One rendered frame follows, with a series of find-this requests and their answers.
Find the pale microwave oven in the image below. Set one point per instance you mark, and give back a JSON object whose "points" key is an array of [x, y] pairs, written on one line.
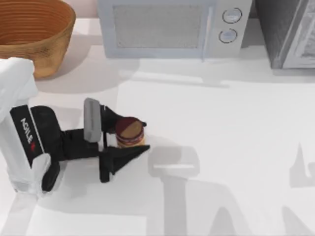
{"points": [[172, 29]]}

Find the microwave oven door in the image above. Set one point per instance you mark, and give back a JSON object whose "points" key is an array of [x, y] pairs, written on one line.
{"points": [[157, 27]]}

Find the round microwave knob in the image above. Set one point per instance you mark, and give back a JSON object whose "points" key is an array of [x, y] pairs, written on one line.
{"points": [[232, 15], [228, 36]]}

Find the pale grey rounded box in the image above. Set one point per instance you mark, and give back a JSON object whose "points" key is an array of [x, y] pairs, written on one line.
{"points": [[91, 120]]}

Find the red and brown can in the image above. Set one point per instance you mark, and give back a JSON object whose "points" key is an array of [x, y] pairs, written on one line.
{"points": [[130, 134]]}

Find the brown woven basket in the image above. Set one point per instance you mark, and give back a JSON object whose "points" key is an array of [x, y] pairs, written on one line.
{"points": [[37, 32]]}

